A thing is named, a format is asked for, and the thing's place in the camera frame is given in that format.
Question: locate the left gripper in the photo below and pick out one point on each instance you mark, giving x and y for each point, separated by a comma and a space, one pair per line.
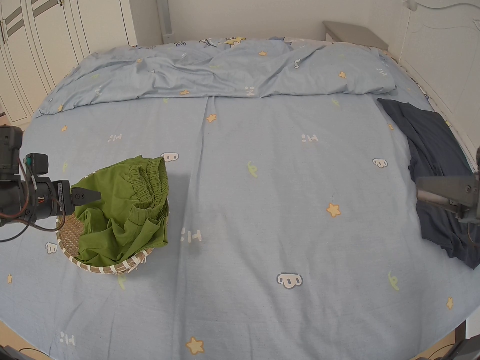
48, 201

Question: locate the green shorts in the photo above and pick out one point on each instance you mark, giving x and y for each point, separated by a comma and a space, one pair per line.
108, 208

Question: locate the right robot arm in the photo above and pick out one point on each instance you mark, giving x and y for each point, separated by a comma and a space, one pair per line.
446, 193

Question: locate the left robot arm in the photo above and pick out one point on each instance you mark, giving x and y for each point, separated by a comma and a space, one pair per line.
9, 148

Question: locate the round woven basket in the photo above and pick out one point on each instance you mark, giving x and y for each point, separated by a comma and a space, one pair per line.
69, 236

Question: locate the bed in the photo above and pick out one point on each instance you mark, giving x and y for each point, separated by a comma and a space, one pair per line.
281, 219

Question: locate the dark blue garment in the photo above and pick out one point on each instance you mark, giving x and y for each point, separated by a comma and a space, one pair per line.
431, 141

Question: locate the white wardrobe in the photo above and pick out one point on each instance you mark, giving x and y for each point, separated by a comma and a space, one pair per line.
56, 43

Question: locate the pale blue quilt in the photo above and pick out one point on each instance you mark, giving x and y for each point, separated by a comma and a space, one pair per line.
243, 73

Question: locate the grey bedside table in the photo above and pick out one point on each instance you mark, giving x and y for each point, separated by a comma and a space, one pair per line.
352, 34

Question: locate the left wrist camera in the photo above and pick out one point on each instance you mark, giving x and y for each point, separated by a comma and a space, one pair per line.
37, 165

